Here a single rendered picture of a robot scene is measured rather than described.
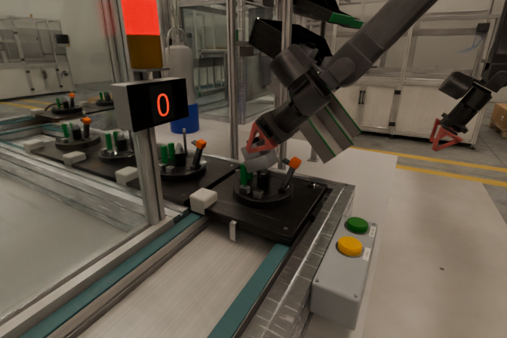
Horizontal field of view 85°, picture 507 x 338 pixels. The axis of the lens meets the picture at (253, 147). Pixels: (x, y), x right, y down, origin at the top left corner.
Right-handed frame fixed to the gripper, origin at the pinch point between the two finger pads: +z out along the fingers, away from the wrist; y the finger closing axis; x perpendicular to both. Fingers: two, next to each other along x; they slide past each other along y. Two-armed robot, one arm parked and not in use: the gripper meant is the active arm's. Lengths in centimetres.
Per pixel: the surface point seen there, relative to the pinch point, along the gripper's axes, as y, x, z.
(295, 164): 0.9, 8.5, -6.1
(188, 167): 0.6, -7.3, 21.0
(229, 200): 6.5, 6.4, 9.8
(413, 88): -403, 38, -1
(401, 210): -28.6, 37.8, -7.4
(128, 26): 22.0, -23.3, -9.7
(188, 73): -58, -57, 45
